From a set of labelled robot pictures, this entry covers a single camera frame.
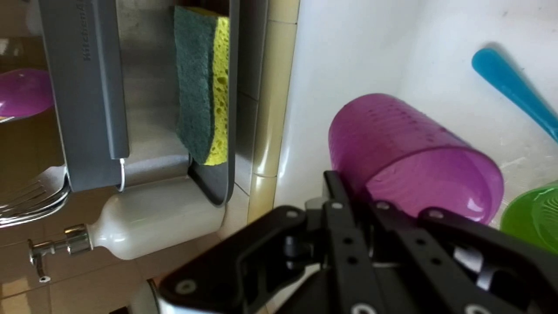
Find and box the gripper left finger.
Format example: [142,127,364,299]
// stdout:
[158,171,386,314]

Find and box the purple bowl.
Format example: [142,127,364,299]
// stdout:
[0,68,55,121]

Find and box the green and yellow sponge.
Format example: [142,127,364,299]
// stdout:
[174,6,230,166]

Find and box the white soap dispenser bottle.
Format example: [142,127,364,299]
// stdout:
[28,177,227,283]

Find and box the green plastic cup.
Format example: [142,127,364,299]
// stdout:
[500,183,558,256]

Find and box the grey sink caddy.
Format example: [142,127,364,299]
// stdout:
[38,0,241,206]

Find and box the white sink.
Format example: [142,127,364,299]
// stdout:
[274,0,558,245]

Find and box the purple plastic cup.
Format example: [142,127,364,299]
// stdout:
[328,93,505,225]

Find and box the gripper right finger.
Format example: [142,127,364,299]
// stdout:
[371,201,558,314]

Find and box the blue plastic utensil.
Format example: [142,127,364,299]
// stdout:
[472,48,558,143]

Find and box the bunch of metal forks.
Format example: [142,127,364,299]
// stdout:
[0,164,71,229]

